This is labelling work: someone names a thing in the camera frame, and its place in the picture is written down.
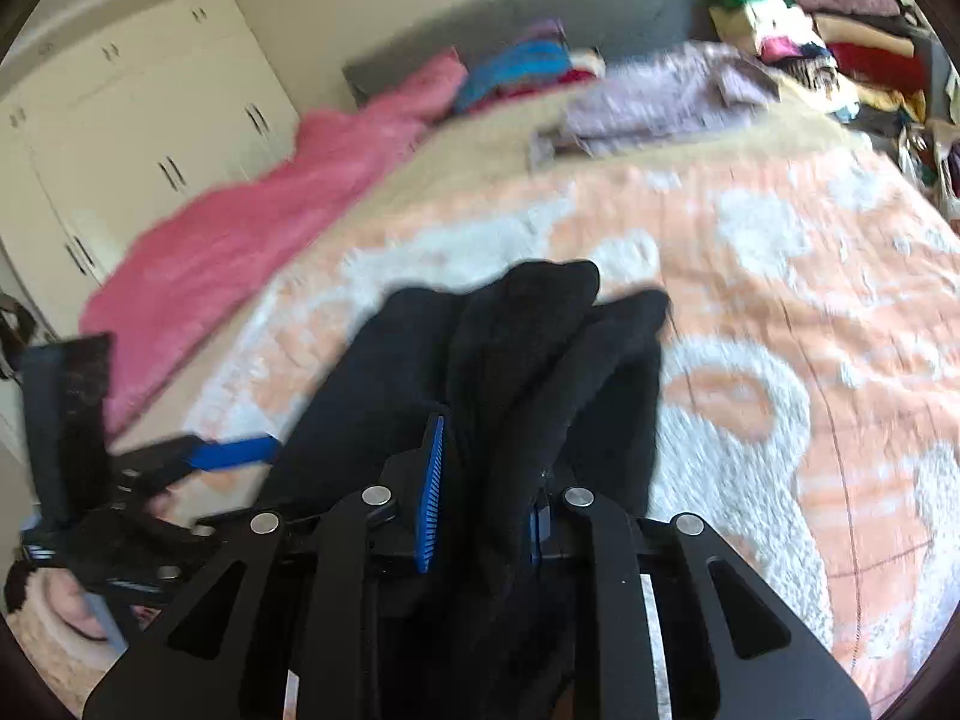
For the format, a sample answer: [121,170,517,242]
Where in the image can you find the beige bed sheet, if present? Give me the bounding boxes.
[110,88,677,496]

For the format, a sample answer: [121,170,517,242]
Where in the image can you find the lilac crumpled garment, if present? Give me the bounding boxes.
[527,41,781,169]

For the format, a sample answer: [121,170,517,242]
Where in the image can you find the left hand painted nails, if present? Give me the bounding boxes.
[43,569,107,640]

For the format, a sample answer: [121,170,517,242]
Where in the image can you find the white wardrobe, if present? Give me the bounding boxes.
[2,0,299,335]

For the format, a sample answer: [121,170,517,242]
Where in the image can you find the peach white tufted blanket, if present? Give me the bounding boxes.
[182,130,960,714]

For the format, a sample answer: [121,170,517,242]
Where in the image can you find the bag of clothes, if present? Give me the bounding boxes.
[896,119,958,231]

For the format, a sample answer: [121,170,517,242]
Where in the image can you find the pink duvet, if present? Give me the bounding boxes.
[80,49,467,436]

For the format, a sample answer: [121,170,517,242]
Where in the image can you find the black sweater with orange cuffs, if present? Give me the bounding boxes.
[259,260,669,718]

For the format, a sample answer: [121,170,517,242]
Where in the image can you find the pile of folded clothes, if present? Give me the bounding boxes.
[709,0,952,137]

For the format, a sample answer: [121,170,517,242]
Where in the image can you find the grey quilted headboard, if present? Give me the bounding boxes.
[342,0,716,106]

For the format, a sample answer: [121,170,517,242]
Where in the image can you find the striped blue brown pillow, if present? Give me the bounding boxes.
[451,18,607,115]

